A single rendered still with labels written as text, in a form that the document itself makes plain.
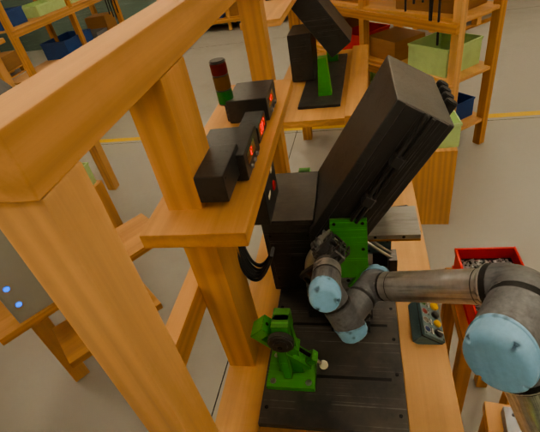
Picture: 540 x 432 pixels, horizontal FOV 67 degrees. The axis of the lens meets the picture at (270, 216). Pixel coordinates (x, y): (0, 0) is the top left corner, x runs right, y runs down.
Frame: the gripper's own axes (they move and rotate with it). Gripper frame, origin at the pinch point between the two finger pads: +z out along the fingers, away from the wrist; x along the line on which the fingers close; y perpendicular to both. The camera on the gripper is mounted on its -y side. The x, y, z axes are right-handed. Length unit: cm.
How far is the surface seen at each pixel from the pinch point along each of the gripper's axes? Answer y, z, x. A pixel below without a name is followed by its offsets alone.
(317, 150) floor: -41, 300, -6
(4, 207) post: 6, -77, 52
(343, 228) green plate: 6.5, 2.3, -1.4
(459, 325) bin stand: 4, 13, -59
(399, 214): 16.8, 24.6, -18.1
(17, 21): -167, 349, 351
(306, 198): 0.8, 19.2, 11.0
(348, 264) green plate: -1.8, 2.8, -11.2
